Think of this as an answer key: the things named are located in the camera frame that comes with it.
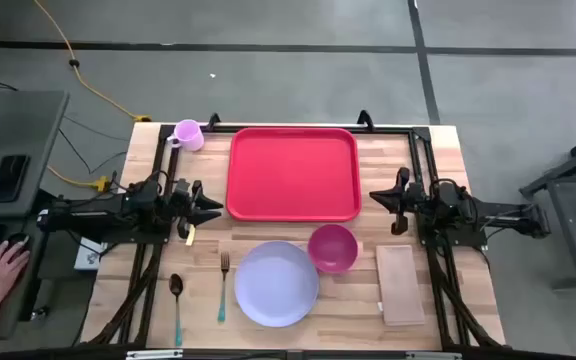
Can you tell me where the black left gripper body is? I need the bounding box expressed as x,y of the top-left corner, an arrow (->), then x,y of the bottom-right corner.
170,178 -> 204,240

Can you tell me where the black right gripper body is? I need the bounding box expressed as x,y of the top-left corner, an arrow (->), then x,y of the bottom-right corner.
390,167 -> 427,236

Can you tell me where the light pink mug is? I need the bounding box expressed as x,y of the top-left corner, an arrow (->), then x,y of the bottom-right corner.
166,119 -> 205,153

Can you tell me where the spoon with teal handle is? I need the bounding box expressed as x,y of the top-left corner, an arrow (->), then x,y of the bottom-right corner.
168,273 -> 185,348

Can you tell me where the magenta bowl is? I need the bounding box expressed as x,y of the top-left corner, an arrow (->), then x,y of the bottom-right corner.
307,223 -> 359,275

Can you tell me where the fork with teal handle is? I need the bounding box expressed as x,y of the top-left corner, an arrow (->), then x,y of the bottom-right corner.
217,250 -> 231,324

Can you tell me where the beige napkin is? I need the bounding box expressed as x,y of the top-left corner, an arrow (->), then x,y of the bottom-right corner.
375,244 -> 426,327

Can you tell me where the lavender round plate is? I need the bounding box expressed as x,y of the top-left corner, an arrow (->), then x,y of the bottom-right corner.
233,240 -> 320,329

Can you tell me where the red plastic tray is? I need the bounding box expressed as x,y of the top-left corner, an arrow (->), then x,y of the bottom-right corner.
225,127 -> 363,223

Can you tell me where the white box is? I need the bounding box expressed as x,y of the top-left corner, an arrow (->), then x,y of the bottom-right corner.
73,237 -> 108,272

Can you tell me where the grey metal table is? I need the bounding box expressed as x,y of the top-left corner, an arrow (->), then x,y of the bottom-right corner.
519,124 -> 576,291

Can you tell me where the black smartphone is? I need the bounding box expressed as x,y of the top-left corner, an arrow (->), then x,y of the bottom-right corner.
0,154 -> 31,204

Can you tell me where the grey desk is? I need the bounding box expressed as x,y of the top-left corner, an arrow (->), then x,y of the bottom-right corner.
0,89 -> 70,342

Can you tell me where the person's hand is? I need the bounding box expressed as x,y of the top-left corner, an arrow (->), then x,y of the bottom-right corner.
0,238 -> 32,301

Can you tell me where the black aluminium table frame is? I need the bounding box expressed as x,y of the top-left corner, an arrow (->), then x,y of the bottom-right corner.
81,123 -> 507,351

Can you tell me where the yellow extension cable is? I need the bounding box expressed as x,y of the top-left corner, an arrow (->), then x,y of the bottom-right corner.
32,0 -> 153,123
46,165 -> 112,194

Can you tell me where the silver bracket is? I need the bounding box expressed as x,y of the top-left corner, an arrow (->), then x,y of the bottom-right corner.
406,351 -> 463,360
125,349 -> 184,360

